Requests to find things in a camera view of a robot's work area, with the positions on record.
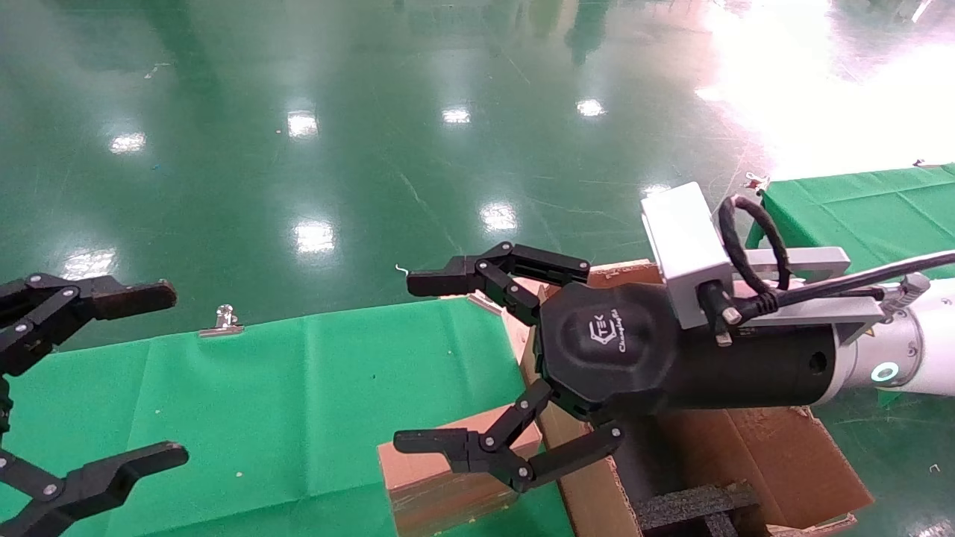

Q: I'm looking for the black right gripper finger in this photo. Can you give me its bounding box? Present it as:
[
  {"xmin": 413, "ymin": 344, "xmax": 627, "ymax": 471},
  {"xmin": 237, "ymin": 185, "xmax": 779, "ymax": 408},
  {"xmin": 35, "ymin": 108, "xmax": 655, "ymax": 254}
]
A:
[
  {"xmin": 393, "ymin": 379, "xmax": 624, "ymax": 494},
  {"xmin": 407, "ymin": 242, "xmax": 592, "ymax": 327}
]

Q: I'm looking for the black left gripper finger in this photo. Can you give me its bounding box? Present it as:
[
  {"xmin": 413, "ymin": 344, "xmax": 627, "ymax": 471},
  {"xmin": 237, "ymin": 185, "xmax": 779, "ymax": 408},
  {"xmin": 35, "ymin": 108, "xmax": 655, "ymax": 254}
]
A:
[
  {"xmin": 0, "ymin": 440, "xmax": 190, "ymax": 537},
  {"xmin": 0, "ymin": 274, "xmax": 178, "ymax": 377}
]

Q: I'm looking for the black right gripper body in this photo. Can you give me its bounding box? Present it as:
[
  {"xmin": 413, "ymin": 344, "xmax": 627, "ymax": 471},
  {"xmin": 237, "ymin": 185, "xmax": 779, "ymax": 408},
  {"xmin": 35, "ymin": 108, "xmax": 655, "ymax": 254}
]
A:
[{"xmin": 536, "ymin": 282, "xmax": 840, "ymax": 420}]

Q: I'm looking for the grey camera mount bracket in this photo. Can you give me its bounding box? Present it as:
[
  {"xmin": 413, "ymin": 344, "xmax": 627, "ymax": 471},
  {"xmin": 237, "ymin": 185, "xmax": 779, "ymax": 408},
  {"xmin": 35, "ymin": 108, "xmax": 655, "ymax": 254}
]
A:
[{"xmin": 735, "ymin": 246, "xmax": 889, "ymax": 345}]

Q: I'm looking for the small brown cardboard box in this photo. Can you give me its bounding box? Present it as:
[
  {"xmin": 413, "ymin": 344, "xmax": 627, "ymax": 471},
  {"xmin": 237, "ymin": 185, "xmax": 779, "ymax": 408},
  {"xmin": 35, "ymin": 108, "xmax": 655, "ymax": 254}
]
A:
[{"xmin": 377, "ymin": 421, "xmax": 544, "ymax": 537}]

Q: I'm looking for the green cloth on side table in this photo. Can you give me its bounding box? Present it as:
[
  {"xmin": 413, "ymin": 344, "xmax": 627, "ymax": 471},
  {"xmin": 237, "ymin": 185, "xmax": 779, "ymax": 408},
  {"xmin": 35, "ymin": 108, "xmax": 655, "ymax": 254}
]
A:
[{"xmin": 746, "ymin": 164, "xmax": 955, "ymax": 408}]

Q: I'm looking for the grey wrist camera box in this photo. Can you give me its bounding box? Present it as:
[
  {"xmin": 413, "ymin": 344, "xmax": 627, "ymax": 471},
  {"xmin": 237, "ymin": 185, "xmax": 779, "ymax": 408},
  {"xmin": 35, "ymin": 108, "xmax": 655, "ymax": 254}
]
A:
[{"xmin": 640, "ymin": 181, "xmax": 736, "ymax": 330}]

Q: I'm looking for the large green table cloth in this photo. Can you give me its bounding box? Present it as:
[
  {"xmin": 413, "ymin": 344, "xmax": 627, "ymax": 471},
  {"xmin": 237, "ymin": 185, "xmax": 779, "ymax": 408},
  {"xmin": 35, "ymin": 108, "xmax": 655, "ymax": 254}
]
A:
[{"xmin": 0, "ymin": 298, "xmax": 575, "ymax": 537}]

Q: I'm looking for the black foam insert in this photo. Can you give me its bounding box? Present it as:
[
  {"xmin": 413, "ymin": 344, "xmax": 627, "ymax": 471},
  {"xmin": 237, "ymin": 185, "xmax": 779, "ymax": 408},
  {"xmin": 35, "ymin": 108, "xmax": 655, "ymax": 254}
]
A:
[{"xmin": 633, "ymin": 483, "xmax": 762, "ymax": 537}]

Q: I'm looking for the large open cardboard carton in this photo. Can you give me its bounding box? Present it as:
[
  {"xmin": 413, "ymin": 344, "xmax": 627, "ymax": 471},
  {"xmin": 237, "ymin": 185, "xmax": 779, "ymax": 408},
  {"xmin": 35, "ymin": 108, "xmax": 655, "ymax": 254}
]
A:
[{"xmin": 515, "ymin": 260, "xmax": 874, "ymax": 537}]

